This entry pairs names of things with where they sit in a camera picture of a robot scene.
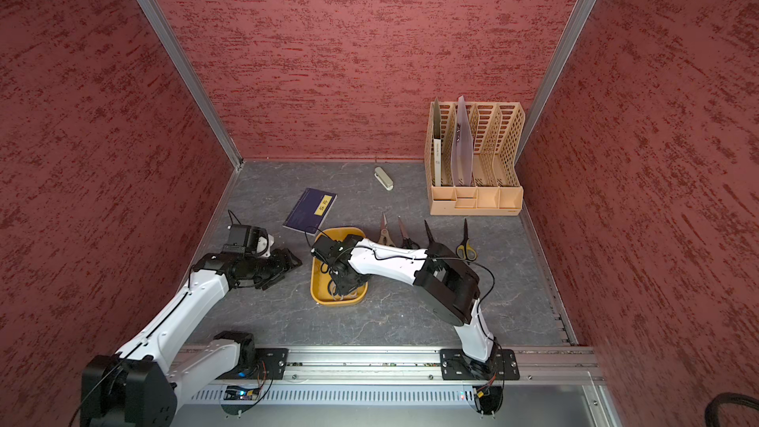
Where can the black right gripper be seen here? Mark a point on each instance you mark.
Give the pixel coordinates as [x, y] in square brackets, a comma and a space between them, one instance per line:
[345, 287]

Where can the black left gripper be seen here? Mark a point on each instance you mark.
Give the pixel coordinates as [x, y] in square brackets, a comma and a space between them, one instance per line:
[283, 265]

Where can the cream handled kitchen scissors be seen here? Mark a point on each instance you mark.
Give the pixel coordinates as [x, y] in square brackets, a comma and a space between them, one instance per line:
[384, 234]

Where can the black handled scissors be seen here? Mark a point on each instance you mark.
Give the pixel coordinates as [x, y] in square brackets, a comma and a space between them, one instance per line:
[429, 234]
[407, 242]

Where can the yellow and black scissors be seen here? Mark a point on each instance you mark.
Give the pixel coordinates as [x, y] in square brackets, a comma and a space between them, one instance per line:
[464, 249]

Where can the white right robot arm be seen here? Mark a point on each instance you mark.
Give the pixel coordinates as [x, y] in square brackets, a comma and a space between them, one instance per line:
[447, 284]

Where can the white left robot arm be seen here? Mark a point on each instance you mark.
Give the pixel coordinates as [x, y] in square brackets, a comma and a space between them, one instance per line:
[141, 385]

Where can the yellow plastic storage box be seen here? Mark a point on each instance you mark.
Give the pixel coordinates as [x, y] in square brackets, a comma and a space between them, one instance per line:
[320, 278]

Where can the dark blue book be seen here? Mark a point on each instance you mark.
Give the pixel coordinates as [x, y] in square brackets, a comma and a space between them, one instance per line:
[310, 211]

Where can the beige stapler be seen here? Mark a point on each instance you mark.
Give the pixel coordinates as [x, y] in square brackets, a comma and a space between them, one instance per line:
[384, 179]

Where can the white book in organizer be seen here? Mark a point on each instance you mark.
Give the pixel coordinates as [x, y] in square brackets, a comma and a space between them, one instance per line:
[437, 143]

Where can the grey folder in organizer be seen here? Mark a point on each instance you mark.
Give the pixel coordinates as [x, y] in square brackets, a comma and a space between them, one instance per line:
[463, 147]

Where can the beige plastic file organizer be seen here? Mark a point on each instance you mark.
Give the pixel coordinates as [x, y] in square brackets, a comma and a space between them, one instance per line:
[496, 190]

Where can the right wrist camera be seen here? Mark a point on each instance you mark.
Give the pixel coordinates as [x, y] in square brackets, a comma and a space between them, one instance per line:
[335, 253]

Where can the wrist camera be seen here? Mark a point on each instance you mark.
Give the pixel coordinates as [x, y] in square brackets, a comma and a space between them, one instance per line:
[249, 241]
[335, 253]

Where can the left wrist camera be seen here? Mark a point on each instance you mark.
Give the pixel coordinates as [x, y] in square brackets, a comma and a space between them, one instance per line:
[249, 241]

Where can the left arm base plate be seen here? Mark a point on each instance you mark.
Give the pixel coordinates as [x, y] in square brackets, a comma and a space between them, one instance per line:
[268, 364]

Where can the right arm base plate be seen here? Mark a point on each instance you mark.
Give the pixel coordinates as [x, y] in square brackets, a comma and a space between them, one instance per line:
[501, 365]

